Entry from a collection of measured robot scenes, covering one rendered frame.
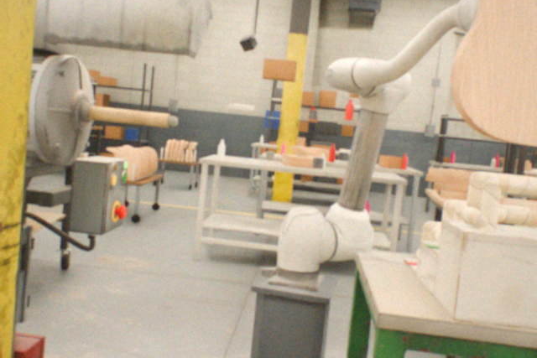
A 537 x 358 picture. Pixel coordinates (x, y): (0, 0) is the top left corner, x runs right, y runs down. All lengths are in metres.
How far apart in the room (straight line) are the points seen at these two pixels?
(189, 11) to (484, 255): 0.74
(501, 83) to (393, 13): 11.48
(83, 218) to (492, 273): 1.03
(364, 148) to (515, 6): 0.98
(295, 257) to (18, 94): 1.64
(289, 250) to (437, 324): 0.95
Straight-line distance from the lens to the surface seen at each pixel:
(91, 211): 1.59
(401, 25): 12.60
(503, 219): 1.33
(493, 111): 1.17
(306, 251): 1.99
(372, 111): 2.02
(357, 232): 2.10
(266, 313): 2.02
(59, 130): 1.31
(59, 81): 1.30
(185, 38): 1.16
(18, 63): 0.42
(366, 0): 12.01
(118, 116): 1.33
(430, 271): 1.32
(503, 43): 1.18
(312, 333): 2.01
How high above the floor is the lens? 1.27
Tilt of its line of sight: 4 degrees down
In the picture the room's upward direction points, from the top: 6 degrees clockwise
